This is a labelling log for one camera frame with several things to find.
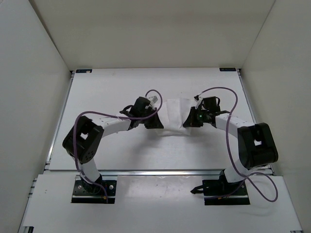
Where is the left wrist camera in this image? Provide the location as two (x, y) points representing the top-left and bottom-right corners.
(120, 105), (133, 117)

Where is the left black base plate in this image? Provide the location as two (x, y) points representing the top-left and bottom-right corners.
(71, 180), (117, 204)

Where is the aluminium front rail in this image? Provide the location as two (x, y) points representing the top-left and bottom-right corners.
(43, 167), (273, 176)

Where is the left blue corner label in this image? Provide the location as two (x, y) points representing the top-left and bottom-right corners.
(75, 69), (92, 73)

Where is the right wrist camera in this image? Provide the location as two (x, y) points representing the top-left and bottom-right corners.
(215, 110), (230, 116)

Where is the white skirt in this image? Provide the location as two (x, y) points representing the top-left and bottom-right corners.
(155, 98), (196, 136)

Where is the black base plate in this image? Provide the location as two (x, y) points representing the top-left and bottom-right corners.
(71, 180), (117, 204)
(190, 171), (250, 206)

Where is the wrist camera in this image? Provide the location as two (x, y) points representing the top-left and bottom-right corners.
(120, 105), (133, 117)
(215, 110), (230, 116)

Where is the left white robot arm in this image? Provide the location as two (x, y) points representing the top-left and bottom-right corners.
(62, 96), (164, 193)

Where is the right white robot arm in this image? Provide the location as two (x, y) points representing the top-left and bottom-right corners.
(183, 96), (278, 195)

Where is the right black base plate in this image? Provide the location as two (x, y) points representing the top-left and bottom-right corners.
(190, 171), (250, 206)

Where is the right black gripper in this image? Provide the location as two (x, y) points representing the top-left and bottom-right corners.
(183, 107), (209, 128)

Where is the blue corner label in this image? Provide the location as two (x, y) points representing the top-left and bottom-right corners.
(75, 69), (92, 73)
(219, 67), (236, 72)

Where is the right blue corner label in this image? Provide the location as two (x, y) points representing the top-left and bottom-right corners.
(219, 67), (236, 72)

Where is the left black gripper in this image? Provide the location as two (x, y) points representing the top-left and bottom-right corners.
(140, 107), (163, 129)

